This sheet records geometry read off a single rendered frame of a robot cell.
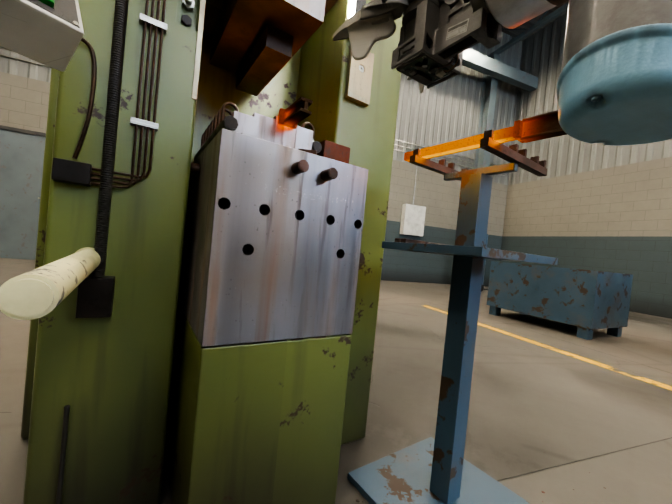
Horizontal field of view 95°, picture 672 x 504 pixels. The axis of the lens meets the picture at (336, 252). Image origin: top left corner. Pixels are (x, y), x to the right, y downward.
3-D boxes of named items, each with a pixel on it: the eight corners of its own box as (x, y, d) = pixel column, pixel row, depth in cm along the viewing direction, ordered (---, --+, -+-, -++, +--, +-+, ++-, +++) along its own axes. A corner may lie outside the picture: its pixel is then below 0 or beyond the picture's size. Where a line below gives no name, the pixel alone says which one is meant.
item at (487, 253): (557, 265, 87) (558, 258, 87) (481, 256, 64) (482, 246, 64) (461, 256, 112) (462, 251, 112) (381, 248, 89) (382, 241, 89)
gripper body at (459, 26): (385, 70, 39) (471, 14, 29) (391, 2, 39) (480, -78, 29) (425, 91, 43) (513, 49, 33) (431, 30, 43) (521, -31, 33)
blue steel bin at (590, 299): (626, 337, 351) (633, 274, 350) (590, 341, 314) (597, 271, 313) (521, 312, 458) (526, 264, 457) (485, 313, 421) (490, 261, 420)
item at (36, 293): (61, 323, 31) (65, 271, 31) (-15, 326, 28) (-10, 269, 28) (102, 272, 68) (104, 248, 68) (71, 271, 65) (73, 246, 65)
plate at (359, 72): (369, 105, 103) (374, 54, 103) (347, 95, 99) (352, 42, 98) (365, 107, 105) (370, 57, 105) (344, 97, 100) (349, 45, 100)
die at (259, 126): (310, 160, 80) (313, 127, 79) (231, 139, 69) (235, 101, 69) (257, 181, 115) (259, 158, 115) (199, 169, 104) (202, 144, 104)
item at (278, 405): (335, 505, 84) (352, 334, 83) (180, 574, 63) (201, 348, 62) (264, 405, 131) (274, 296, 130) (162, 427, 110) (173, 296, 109)
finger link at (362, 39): (322, 58, 41) (391, 48, 38) (326, 13, 41) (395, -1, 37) (330, 72, 44) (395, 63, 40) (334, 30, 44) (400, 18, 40)
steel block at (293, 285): (352, 333, 83) (368, 169, 82) (201, 347, 62) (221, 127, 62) (274, 295, 130) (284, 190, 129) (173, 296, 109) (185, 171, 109)
